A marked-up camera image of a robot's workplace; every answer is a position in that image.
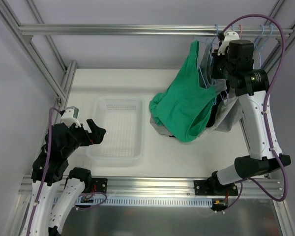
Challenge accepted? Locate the light grey tank top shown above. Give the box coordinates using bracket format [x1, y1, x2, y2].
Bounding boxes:
[149, 40, 241, 142]

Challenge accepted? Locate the green tank top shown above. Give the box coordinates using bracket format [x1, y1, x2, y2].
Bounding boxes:
[149, 40, 217, 143]

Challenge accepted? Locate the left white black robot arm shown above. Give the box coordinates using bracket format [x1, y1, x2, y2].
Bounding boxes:
[21, 119, 106, 236]

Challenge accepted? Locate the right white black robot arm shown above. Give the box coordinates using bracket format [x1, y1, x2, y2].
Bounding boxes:
[203, 39, 291, 195]

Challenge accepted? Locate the blue hanger far right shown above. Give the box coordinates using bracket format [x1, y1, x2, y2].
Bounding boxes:
[257, 24, 273, 69]

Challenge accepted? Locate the black tank top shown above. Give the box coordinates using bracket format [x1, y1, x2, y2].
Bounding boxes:
[168, 97, 226, 138]

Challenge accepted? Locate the white plastic basket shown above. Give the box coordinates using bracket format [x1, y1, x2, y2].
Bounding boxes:
[86, 96, 145, 167]

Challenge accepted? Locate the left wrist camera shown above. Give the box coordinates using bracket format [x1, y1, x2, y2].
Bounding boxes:
[60, 106, 81, 127]

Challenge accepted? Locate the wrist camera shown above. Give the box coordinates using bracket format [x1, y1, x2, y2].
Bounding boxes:
[60, 106, 81, 127]
[217, 31, 240, 56]

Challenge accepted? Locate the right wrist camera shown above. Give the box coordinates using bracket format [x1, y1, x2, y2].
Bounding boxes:
[217, 31, 240, 56]

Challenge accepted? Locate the left aluminium frame post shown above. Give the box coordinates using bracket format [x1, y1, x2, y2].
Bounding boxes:
[0, 0, 77, 148]

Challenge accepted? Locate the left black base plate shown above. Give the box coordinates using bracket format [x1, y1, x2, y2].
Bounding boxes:
[87, 177, 108, 193]

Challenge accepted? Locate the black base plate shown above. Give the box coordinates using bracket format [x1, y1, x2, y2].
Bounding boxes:
[87, 177, 108, 193]
[193, 179, 238, 196]

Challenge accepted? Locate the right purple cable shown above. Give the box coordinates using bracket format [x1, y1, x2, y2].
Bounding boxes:
[222, 13, 290, 212]

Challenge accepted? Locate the white slotted cable duct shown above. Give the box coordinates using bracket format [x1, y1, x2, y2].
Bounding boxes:
[72, 195, 213, 208]

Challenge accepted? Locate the aluminium front rail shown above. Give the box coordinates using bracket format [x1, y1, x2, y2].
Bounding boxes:
[19, 176, 283, 198]

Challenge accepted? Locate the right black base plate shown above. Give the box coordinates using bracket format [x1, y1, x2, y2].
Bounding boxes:
[193, 179, 238, 196]

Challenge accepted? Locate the aluminium hanging rail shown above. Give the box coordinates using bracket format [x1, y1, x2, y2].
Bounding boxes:
[18, 24, 293, 38]

